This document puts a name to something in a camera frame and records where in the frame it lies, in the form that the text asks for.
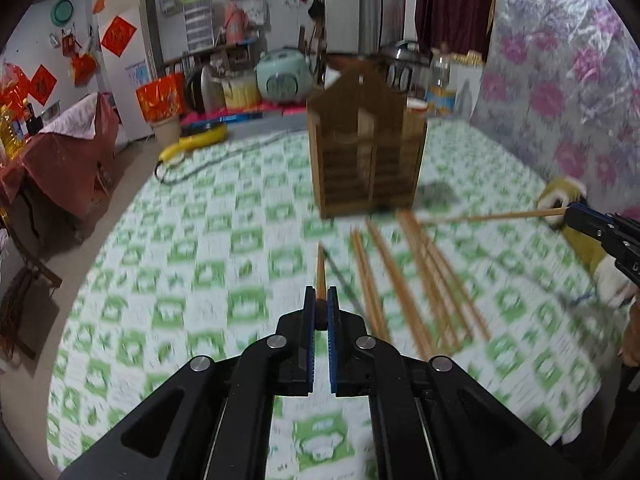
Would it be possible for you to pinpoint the stainless electric kettle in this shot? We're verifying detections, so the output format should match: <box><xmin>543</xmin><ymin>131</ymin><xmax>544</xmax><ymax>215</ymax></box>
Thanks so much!
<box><xmin>184</xmin><ymin>64</ymin><xmax>226</xmax><ymax>114</ymax></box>

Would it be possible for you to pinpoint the red gift box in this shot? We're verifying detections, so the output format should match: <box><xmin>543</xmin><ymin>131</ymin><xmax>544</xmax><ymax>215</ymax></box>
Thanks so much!
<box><xmin>136</xmin><ymin>73</ymin><xmax>188</xmax><ymax>122</ymax></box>

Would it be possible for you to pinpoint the red cloth covered table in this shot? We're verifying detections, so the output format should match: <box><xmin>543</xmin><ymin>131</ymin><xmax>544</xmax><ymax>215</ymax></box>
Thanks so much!
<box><xmin>1</xmin><ymin>92</ymin><xmax>119</xmax><ymax>220</ymax></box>

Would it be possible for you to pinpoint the dark red curtain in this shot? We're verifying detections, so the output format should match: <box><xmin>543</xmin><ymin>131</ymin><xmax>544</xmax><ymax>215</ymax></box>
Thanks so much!
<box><xmin>414</xmin><ymin>0</ymin><xmax>495</xmax><ymax>58</ymax></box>

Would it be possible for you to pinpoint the green white patterned tablecloth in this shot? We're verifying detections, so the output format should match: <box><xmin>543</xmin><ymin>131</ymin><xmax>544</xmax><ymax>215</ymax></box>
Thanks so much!
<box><xmin>45</xmin><ymin>118</ymin><xmax>609</xmax><ymax>480</ymax></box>

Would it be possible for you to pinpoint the cream yellow pot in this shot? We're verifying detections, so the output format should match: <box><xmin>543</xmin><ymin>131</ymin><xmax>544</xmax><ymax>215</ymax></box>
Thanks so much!
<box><xmin>214</xmin><ymin>70</ymin><xmax>262</xmax><ymax>110</ymax></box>

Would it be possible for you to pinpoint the wooden utensil holder box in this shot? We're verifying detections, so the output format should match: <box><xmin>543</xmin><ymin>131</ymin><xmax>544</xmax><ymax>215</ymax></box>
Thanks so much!
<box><xmin>306</xmin><ymin>62</ymin><xmax>427</xmax><ymax>219</ymax></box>

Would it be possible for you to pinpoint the mint green rice cooker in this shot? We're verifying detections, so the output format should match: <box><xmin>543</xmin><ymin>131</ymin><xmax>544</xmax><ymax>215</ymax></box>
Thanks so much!
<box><xmin>255</xmin><ymin>48</ymin><xmax>314</xmax><ymax>103</ymax></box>

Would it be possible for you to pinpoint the floral plastic wall cover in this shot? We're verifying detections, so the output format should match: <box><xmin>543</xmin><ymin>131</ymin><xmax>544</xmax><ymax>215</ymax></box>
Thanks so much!
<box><xmin>472</xmin><ymin>0</ymin><xmax>639</xmax><ymax>218</ymax></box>

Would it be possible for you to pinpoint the black power cable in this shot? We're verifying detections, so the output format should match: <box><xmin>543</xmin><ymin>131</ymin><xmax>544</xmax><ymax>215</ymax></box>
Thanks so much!
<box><xmin>152</xmin><ymin>129</ymin><xmax>307</xmax><ymax>187</ymax></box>

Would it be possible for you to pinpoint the clear plastic oil bottle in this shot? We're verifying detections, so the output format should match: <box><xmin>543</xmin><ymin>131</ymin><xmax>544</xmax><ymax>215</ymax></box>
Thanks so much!
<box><xmin>425</xmin><ymin>42</ymin><xmax>456</xmax><ymax>116</ymax></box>

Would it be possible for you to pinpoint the wooden chopstick on table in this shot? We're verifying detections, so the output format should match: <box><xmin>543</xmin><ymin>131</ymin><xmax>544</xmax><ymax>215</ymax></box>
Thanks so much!
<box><xmin>410</xmin><ymin>210</ymin><xmax>490</xmax><ymax>342</ymax></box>
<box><xmin>350</xmin><ymin>229</ymin><xmax>392</xmax><ymax>342</ymax></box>
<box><xmin>366</xmin><ymin>219</ymin><xmax>434</xmax><ymax>361</ymax></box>
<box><xmin>397</xmin><ymin>209</ymin><xmax>461</xmax><ymax>356</ymax></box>

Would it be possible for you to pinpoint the silver black pressure cooker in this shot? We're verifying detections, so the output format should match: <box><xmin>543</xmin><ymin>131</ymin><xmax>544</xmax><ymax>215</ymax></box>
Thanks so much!
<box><xmin>378</xmin><ymin>39</ymin><xmax>433</xmax><ymax>93</ymax></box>

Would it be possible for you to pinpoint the yellow handled tool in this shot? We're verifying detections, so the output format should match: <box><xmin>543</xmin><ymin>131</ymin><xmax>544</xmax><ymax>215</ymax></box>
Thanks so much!
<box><xmin>158</xmin><ymin>125</ymin><xmax>228</xmax><ymax>164</ymax></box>

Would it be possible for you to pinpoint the person right hand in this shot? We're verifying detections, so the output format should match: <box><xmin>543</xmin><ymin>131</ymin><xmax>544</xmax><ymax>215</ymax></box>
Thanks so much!
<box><xmin>620</xmin><ymin>300</ymin><xmax>640</xmax><ymax>367</ymax></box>

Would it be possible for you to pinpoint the yellow green plush slipper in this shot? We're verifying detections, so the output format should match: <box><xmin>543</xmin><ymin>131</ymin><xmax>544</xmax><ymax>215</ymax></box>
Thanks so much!
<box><xmin>536</xmin><ymin>177</ymin><xmax>638</xmax><ymax>308</ymax></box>

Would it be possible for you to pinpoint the white refrigerator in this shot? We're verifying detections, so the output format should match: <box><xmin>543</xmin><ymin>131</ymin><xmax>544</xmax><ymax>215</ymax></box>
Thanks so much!
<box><xmin>96</xmin><ymin>0</ymin><xmax>163</xmax><ymax>142</ymax></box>

